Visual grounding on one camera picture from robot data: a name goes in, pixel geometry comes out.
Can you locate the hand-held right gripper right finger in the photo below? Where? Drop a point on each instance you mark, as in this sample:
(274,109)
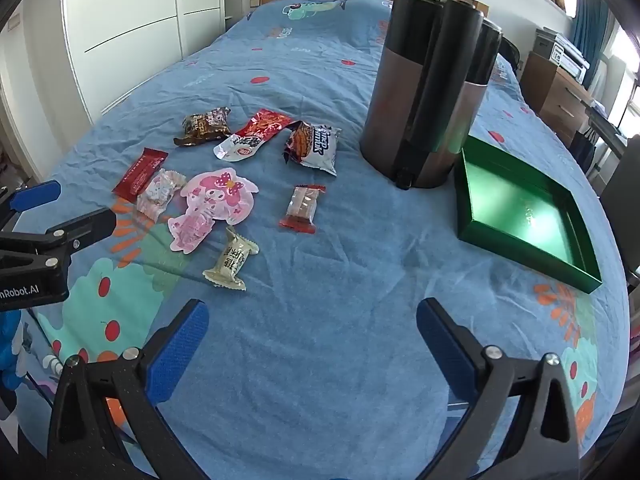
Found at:
(442,345)

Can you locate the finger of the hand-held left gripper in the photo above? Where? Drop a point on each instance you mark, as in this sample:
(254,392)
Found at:
(35,195)
(85,227)

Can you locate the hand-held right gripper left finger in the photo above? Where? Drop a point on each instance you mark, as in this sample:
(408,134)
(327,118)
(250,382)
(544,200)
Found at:
(182,345)

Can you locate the dark red packet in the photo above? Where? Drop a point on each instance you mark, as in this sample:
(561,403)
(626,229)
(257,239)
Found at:
(140,172)

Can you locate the pink and white candy packet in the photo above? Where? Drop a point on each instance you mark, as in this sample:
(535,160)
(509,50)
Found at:
(160,194)

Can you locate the cream twisted candy packet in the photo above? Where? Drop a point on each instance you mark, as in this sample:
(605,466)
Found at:
(231,260)

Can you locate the pink cartoon-shaped packet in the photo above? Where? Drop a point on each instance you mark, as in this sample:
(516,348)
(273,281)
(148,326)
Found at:
(212,205)

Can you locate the green box tray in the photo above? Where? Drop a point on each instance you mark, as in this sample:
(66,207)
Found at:
(525,215)

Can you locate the brown snack packet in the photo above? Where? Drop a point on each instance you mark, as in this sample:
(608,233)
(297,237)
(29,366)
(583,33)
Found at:
(204,125)

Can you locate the clear red-ended snack bar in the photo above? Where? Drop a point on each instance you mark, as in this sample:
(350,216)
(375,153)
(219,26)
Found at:
(302,207)

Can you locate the red and white snack packet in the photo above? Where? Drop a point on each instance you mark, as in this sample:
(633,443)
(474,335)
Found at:
(255,135)

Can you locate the dark orange and white packet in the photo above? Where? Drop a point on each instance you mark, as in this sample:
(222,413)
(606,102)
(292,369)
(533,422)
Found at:
(312,147)

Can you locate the person's left forearm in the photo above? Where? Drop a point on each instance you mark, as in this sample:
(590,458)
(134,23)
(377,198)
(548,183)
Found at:
(9,355)

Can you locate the blue printed bed sheet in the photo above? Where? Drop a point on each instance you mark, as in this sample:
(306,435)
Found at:
(340,310)

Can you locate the white wardrobe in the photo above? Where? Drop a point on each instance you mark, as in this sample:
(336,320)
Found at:
(135,25)

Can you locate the black chair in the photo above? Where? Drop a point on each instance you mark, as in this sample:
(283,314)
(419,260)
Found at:
(620,185)

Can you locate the dark shopping bag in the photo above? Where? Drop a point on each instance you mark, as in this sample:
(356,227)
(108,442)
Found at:
(582,150)

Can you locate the black and bronze electric kettle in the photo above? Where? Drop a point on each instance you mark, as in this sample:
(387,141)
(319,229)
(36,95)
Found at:
(425,100)

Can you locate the wooden drawer cabinet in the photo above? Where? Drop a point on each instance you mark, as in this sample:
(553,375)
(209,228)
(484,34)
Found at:
(555,95)

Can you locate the desk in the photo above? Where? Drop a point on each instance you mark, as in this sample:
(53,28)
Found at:
(607,120)

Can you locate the black backpack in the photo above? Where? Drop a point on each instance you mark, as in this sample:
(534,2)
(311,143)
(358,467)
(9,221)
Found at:
(510,50)

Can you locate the white printer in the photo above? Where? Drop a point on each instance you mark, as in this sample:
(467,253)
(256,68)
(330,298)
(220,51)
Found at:
(562,52)

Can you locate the teal curtain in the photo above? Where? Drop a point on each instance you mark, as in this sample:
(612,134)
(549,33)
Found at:
(587,15)

